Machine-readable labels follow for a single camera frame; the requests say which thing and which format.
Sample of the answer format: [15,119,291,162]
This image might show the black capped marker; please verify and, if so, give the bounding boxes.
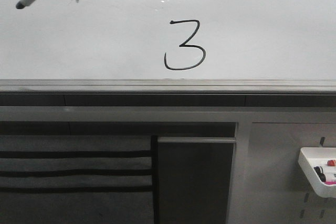
[313,166,335,174]

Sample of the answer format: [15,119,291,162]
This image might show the red capped marker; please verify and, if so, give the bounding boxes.
[327,159,336,167]

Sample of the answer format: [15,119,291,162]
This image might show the grey fabric pocket organizer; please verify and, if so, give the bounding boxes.
[1,135,156,223]

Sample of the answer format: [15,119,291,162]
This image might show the grey metal pegboard frame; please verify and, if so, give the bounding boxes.
[1,106,335,223]

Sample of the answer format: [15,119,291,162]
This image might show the white plastic marker tray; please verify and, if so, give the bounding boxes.
[298,147,335,198]

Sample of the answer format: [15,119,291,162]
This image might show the white whiteboard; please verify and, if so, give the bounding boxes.
[1,0,335,80]

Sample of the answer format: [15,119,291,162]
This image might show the dark grey panel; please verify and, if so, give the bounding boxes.
[158,138,235,223]

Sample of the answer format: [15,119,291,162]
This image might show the grey aluminium whiteboard ledge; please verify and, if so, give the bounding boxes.
[1,79,335,95]

